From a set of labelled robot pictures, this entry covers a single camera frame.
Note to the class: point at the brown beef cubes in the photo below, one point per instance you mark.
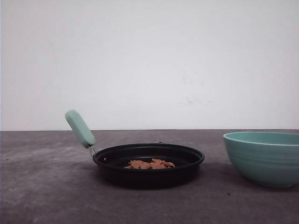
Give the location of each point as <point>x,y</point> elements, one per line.
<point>153,164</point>

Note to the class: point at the black frying pan teal handle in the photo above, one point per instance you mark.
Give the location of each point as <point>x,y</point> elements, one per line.
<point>111,161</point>

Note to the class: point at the teal ceramic bowl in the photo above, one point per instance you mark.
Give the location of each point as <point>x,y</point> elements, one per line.
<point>267,158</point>

